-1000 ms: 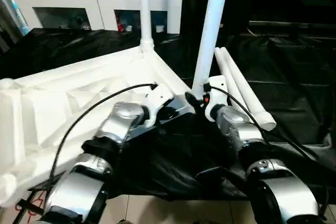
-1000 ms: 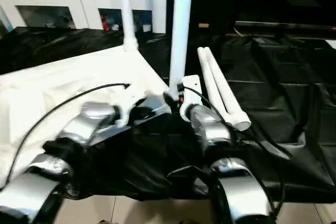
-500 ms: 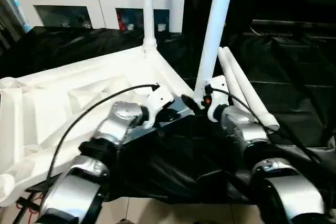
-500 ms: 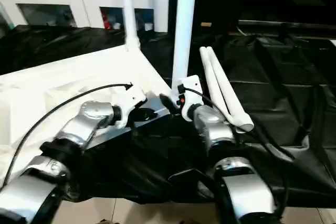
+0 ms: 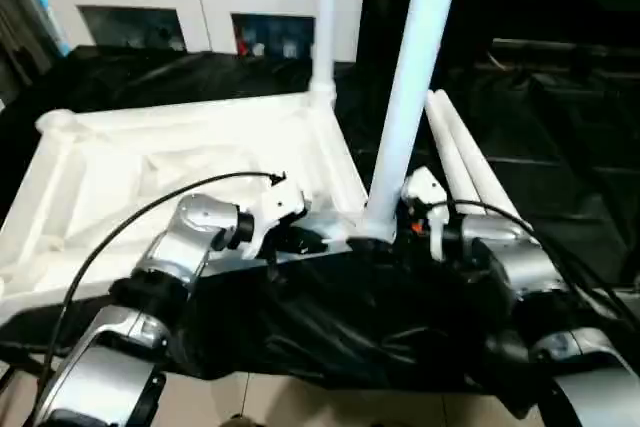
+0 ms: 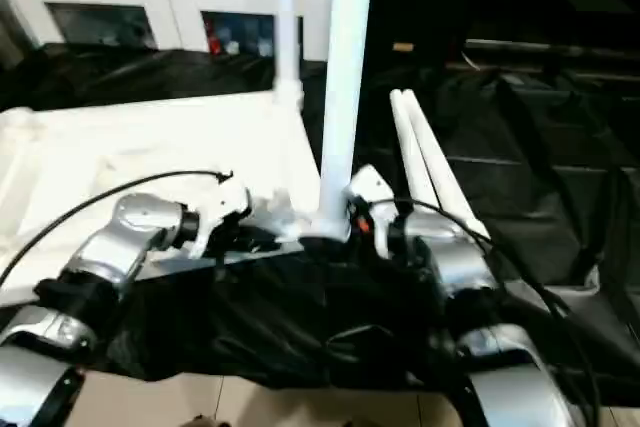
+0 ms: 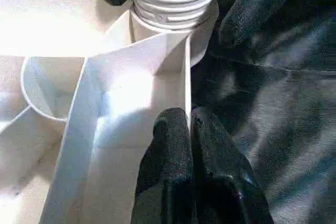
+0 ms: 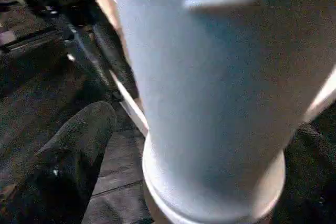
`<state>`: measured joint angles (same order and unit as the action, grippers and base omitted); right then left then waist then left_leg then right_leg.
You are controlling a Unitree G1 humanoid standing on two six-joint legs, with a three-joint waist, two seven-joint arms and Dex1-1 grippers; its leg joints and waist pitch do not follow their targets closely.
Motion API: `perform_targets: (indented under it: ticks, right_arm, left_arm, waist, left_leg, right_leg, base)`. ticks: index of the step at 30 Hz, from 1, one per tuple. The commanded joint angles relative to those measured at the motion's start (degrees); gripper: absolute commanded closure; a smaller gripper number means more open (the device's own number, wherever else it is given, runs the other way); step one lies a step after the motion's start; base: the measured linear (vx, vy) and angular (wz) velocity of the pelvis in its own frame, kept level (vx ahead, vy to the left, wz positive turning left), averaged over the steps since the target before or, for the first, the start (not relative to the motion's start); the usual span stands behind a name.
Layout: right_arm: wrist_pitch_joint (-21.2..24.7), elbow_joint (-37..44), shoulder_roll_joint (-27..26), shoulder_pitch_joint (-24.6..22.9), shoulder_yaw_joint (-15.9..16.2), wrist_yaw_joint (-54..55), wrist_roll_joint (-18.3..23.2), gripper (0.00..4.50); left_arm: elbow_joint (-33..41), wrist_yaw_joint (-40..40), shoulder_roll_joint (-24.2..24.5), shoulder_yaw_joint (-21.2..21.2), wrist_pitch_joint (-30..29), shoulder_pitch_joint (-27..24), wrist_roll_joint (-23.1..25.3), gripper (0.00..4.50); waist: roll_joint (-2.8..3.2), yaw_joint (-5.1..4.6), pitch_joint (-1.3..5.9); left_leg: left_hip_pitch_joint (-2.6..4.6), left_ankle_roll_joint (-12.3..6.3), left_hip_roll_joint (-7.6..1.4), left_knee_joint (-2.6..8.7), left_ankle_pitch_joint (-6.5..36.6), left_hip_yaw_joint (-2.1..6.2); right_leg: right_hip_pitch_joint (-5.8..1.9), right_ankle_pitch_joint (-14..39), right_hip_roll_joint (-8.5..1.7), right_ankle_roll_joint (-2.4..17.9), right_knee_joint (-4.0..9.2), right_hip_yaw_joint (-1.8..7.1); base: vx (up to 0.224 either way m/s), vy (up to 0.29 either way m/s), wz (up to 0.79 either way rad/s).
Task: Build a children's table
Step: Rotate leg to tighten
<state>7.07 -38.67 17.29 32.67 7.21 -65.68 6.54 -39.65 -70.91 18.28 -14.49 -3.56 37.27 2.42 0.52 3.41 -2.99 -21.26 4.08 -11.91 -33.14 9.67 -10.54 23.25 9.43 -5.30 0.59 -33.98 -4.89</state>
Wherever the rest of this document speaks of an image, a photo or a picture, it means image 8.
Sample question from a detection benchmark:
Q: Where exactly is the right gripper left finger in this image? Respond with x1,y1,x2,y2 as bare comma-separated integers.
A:
0,101,118,224

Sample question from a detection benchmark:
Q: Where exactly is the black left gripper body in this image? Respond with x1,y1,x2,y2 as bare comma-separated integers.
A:
22,0,111,50

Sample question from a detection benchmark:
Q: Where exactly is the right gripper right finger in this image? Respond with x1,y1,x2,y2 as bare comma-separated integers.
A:
271,122,336,224

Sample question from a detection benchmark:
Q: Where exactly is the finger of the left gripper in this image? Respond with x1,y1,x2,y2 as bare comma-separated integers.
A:
92,22,140,99

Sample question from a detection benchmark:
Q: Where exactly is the white plastic table top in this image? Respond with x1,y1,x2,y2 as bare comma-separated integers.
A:
96,0,336,137

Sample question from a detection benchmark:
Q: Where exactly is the white plastic table leg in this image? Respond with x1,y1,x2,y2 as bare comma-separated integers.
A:
108,0,336,224

